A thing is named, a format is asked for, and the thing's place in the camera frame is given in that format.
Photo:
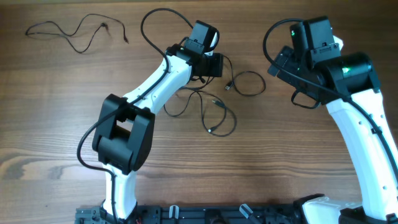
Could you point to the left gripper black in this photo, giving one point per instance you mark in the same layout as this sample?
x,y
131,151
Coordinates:
x,y
218,64

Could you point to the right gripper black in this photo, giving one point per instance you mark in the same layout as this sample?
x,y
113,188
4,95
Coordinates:
x,y
287,56

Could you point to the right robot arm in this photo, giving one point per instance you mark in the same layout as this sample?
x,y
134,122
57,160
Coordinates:
x,y
374,172

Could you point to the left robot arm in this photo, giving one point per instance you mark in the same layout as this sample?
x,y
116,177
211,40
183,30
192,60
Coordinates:
x,y
203,40

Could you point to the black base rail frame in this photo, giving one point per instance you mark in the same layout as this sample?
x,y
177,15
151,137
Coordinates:
x,y
278,214

